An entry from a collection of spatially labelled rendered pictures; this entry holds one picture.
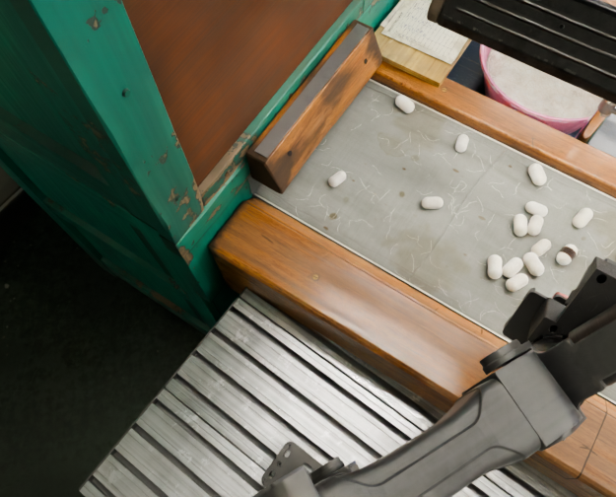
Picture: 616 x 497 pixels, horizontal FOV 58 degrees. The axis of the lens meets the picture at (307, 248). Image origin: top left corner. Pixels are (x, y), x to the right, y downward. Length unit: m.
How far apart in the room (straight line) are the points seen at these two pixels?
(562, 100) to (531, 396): 0.68
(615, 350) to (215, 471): 0.56
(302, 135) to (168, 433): 0.48
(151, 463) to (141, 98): 0.53
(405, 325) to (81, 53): 0.53
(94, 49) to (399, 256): 0.53
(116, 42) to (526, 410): 0.45
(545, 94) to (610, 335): 0.63
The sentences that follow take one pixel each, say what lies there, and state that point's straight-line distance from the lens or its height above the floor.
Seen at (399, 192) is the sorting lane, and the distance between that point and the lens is 0.90.
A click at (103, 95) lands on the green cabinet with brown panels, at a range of 0.52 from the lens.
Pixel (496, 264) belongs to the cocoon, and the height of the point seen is 0.76.
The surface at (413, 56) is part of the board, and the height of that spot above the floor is 0.78.
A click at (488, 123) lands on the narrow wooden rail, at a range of 0.97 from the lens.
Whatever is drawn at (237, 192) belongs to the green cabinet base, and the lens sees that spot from 0.84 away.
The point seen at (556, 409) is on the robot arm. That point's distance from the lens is 0.51.
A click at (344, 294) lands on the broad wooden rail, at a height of 0.76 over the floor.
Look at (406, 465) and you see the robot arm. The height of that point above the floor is 1.09.
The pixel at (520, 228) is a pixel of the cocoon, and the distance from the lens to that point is 0.89.
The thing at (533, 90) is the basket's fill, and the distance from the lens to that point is 1.07.
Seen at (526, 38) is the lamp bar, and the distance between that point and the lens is 0.66.
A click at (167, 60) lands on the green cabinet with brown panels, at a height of 1.09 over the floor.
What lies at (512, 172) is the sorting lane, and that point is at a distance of 0.96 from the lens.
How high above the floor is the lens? 1.52
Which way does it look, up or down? 67 degrees down
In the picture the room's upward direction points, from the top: 3 degrees counter-clockwise
